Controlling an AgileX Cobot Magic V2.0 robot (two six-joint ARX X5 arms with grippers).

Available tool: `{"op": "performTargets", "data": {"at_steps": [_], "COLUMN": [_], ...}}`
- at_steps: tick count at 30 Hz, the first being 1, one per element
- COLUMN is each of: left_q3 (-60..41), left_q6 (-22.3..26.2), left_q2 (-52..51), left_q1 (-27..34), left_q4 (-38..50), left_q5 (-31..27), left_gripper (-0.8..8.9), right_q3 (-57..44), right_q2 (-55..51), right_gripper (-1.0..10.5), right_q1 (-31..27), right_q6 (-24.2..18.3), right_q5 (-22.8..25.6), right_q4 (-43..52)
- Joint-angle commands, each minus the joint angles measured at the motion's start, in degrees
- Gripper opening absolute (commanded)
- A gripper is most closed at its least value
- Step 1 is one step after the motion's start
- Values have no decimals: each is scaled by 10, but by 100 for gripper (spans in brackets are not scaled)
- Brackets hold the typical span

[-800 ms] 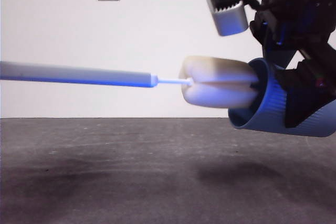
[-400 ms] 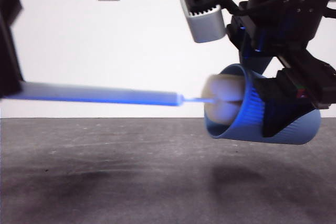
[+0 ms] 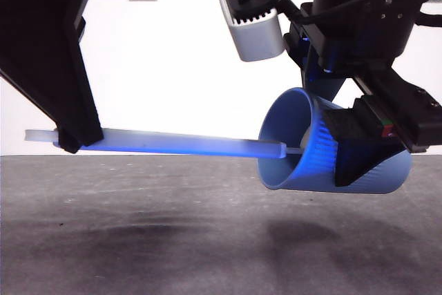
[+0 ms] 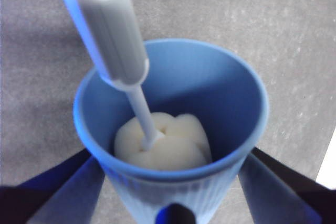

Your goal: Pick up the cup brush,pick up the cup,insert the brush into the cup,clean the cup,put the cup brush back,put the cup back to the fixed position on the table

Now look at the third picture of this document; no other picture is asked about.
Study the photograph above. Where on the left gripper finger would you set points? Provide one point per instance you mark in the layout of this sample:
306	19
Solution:
45	49

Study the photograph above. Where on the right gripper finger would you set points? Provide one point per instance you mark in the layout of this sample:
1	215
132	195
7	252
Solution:
321	84
359	150

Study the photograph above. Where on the blue ribbed plastic cup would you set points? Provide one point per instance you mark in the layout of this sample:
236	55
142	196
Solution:
373	181

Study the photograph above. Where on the pale grey right wrist camera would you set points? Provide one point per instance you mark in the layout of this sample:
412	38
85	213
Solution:
255	41

